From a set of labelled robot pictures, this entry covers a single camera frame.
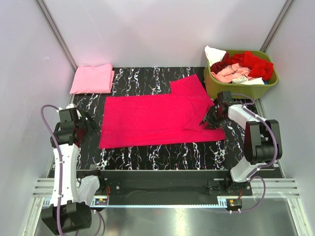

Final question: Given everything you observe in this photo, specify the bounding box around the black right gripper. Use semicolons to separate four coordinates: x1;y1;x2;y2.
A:
198;105;225;131

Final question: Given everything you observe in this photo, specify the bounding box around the magenta t shirt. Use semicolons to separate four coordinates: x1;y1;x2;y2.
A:
99;74;225;149

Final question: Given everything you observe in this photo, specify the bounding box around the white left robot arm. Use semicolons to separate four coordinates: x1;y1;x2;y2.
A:
41;108;106;236

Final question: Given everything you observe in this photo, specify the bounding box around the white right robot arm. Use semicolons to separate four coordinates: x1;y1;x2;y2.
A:
200;102;283;195

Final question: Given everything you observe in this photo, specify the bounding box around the olive green plastic basket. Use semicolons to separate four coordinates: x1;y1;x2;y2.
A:
204;50;279;99

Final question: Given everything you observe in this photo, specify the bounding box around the folded pink t shirt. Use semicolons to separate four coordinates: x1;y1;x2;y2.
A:
69;63;115;94

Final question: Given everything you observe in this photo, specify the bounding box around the peach garment in basket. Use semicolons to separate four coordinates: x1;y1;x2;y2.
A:
211;63;251;83

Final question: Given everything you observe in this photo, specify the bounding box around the dark red garment in basket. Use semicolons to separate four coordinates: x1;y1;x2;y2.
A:
210;53;229;74

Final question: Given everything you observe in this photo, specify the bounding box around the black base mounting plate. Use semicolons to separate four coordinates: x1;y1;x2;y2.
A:
77;169;252;206

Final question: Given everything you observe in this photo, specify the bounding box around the white cloth in basket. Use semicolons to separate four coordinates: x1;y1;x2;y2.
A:
204;46;226;66

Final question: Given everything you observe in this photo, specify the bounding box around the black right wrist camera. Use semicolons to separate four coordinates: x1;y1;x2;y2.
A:
217;91;234;106

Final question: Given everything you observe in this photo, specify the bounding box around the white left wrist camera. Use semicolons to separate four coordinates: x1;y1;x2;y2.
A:
58;103;82;127

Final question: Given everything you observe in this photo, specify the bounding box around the aluminium frame rail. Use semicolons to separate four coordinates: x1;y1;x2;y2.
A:
32;178;300;198

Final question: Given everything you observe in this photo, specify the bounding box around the left aluminium corner post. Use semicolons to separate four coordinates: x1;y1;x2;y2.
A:
35;0;78;72

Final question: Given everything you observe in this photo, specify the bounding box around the aluminium corner post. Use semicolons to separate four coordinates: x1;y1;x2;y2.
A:
260;0;295;53
35;0;78;72

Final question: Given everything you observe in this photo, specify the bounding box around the right aluminium corner post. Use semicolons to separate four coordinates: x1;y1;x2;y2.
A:
260;0;295;53

